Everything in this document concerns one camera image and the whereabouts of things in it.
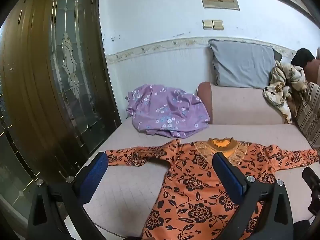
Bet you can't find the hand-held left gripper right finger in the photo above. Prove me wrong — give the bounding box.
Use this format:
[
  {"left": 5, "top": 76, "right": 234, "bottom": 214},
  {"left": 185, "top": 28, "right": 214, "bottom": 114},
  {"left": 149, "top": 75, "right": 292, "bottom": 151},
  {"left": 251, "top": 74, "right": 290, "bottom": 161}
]
[{"left": 212, "top": 152, "right": 294, "bottom": 240}]

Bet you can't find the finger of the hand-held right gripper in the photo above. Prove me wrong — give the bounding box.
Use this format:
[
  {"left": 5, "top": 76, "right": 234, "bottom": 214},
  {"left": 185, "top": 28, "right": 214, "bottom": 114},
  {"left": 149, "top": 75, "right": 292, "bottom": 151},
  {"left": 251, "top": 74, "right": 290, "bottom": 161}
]
[{"left": 302, "top": 166, "right": 320, "bottom": 190}]

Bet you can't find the cream brown floral cloth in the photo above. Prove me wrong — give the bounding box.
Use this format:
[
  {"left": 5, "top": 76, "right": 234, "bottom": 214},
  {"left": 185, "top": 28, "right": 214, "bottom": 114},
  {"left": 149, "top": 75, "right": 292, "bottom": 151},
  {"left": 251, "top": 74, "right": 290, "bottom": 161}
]
[{"left": 262, "top": 60, "right": 309, "bottom": 124}]

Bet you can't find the purple floral garment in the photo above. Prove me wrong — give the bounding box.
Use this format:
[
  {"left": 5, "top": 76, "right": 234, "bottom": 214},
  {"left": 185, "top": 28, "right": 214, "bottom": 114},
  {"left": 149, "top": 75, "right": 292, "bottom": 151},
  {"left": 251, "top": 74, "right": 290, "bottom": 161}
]
[{"left": 126, "top": 84, "right": 210, "bottom": 138}]

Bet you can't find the pink brown sofa backrest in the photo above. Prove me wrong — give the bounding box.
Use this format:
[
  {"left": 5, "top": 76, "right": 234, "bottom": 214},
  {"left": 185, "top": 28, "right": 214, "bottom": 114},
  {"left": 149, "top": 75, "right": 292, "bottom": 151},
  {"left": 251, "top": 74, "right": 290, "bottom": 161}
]
[{"left": 304, "top": 59, "right": 320, "bottom": 83}]

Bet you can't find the pink quilted sofa seat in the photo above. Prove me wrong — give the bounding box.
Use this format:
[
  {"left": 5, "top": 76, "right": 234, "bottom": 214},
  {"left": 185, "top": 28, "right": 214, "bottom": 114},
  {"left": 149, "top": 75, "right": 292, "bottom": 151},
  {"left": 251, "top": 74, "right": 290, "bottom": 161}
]
[{"left": 75, "top": 124, "right": 320, "bottom": 240}]

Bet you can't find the orange black floral blouse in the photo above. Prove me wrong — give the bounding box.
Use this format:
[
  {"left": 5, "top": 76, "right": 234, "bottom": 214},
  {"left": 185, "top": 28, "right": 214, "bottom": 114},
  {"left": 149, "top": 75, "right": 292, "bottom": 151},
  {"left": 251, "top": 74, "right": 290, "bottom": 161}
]
[{"left": 105, "top": 137, "right": 320, "bottom": 240}]

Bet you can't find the pink sofa armrest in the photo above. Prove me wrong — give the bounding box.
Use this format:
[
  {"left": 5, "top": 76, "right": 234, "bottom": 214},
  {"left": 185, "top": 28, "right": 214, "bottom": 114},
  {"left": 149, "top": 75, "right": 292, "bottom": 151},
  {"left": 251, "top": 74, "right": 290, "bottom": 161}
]
[{"left": 197, "top": 82, "right": 293, "bottom": 125}]

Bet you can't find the black cloth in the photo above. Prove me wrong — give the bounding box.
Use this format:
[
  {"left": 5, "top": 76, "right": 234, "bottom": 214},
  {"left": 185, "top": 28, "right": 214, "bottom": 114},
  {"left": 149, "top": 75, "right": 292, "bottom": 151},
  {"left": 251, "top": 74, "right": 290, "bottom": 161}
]
[{"left": 291, "top": 48, "right": 316, "bottom": 67}]

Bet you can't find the grey pillow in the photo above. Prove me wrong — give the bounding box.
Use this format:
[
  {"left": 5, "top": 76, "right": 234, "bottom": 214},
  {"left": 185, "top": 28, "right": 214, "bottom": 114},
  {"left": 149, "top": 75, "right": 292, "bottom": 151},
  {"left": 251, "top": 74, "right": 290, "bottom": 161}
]
[{"left": 208, "top": 39, "right": 283, "bottom": 88}]

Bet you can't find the wooden door with patterned glass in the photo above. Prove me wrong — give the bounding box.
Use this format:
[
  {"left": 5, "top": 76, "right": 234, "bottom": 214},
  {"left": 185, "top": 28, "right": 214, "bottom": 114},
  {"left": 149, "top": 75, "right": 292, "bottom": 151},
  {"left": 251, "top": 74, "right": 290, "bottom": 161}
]
[{"left": 0, "top": 0, "right": 122, "bottom": 230}]

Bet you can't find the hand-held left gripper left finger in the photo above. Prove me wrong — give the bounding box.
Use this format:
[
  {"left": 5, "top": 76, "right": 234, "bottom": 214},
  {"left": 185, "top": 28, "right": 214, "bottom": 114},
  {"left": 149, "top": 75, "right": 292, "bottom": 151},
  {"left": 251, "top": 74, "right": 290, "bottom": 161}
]
[{"left": 27, "top": 152, "right": 109, "bottom": 240}]

